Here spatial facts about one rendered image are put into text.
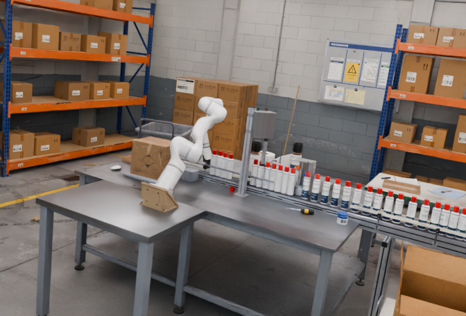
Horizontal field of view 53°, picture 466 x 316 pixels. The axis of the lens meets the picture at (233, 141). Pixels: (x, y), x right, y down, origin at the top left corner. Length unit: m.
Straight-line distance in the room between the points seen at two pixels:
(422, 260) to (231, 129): 5.04
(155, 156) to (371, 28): 5.02
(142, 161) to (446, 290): 2.32
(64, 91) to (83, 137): 0.82
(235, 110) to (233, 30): 2.09
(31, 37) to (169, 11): 3.54
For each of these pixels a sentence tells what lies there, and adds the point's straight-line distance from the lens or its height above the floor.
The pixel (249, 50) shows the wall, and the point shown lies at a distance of 8.47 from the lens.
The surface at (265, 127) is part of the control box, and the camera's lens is 3.42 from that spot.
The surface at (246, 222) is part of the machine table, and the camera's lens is 3.02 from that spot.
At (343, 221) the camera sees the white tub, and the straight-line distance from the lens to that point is 3.26.
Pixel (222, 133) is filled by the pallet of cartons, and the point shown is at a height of 0.65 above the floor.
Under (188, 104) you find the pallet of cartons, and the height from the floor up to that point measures 0.99.
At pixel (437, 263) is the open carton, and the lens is 2.33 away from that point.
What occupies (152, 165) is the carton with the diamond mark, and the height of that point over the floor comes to 0.96.
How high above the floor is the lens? 1.88
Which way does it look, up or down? 11 degrees down
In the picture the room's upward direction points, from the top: 7 degrees clockwise
